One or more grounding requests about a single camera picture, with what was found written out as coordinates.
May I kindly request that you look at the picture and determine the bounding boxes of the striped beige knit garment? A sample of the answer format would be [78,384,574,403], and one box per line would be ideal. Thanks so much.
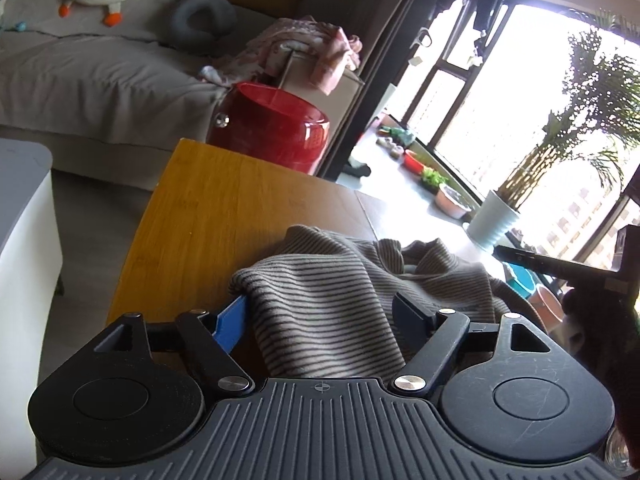
[230,226,542,380]

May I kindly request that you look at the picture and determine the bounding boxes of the pink metal basin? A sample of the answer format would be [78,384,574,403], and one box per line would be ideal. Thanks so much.
[435,183,473,220]

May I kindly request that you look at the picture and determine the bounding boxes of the green plant tray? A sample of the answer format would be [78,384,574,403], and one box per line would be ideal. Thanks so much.
[420,166,448,194]

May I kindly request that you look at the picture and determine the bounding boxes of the red plastic basin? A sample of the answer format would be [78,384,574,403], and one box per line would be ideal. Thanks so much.
[402,150,425,177]

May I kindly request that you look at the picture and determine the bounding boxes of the potted palm white pot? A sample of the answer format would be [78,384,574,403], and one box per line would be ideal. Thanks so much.
[466,9,639,249]

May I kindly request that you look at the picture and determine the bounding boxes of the white side table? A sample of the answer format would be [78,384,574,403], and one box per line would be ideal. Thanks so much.
[1,139,63,479]

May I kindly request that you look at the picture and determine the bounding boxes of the red round stool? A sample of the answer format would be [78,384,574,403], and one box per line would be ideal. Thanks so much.
[206,81,330,174]

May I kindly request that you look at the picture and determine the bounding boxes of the beige sofa with grey cover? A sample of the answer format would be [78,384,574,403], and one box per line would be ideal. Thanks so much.
[0,0,368,192]

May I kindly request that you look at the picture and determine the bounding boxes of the grey neck pillow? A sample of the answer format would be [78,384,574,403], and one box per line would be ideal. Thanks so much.
[167,0,238,53]

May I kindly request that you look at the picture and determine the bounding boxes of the dark curtain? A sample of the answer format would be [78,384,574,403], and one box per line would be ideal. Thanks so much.
[317,0,437,181]

